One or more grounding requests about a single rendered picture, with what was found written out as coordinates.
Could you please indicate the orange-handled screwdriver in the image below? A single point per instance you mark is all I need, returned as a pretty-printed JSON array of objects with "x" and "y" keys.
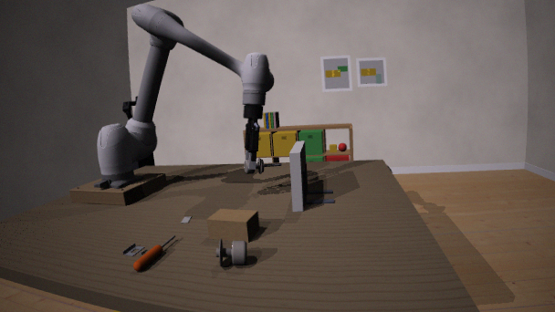
[{"x": 146, "y": 259}]

